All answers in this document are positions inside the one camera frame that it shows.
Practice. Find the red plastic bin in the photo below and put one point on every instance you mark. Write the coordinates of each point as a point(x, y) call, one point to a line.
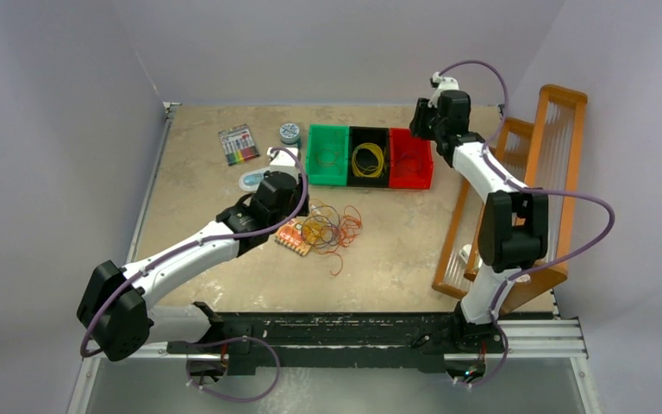
point(411, 161)

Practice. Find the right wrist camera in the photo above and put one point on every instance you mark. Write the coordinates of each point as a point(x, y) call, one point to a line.
point(441, 84)

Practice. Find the aluminium table edge rail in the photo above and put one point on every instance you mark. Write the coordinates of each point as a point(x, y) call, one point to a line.
point(88, 369)

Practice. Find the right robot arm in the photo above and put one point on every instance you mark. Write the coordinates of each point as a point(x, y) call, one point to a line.
point(513, 233)

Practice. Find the correction tape blister pack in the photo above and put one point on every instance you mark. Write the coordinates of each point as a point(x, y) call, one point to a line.
point(250, 181)

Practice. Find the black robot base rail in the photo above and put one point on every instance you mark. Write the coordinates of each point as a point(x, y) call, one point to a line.
point(429, 342)

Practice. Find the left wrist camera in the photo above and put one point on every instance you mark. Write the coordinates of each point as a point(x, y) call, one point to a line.
point(283, 160)

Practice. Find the marker pen set pack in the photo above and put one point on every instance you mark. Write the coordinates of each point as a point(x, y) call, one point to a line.
point(238, 145)

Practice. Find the black plastic bin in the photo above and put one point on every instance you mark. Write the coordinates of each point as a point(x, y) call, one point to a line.
point(369, 157)

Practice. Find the green plastic bin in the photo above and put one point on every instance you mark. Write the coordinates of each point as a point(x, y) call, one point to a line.
point(327, 155)

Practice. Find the round paint jar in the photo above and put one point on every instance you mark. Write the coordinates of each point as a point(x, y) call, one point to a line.
point(290, 134)

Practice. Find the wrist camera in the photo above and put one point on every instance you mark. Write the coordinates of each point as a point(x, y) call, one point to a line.
point(441, 84)
point(283, 160)

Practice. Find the orange spiral notebook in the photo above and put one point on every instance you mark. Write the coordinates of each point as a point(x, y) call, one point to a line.
point(290, 236)

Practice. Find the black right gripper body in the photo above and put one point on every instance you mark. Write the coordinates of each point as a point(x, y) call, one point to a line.
point(428, 125)

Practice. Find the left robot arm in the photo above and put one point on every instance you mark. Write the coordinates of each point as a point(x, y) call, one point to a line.
point(118, 308)

